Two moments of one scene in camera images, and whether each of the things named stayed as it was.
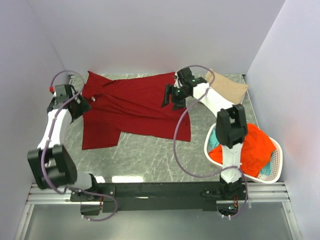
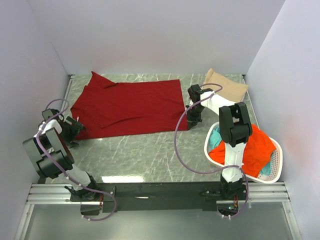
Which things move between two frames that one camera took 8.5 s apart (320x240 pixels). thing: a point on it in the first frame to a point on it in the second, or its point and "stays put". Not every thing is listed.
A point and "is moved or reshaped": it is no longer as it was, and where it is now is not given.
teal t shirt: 213,142 stays put
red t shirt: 132,104 is moved or reshaped
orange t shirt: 257,150 stays put
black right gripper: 169,89 to 192,121
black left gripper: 82,107 to 76,128
